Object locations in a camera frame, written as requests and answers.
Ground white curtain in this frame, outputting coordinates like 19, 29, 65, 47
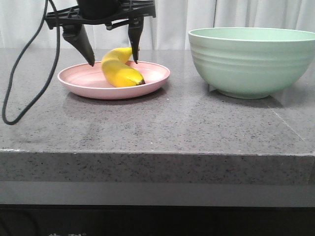
0, 0, 315, 50

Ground green bowl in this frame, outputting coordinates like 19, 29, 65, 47
189, 27, 315, 99

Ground pink plate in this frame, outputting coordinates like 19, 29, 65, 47
58, 61, 170, 100

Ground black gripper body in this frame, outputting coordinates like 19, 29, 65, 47
45, 0, 156, 30

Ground black cable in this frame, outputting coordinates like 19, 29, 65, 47
1, 0, 61, 125

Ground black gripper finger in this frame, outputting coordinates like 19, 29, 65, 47
63, 24, 95, 66
128, 17, 144, 64

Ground yellow banana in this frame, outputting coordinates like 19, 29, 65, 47
101, 47, 145, 88

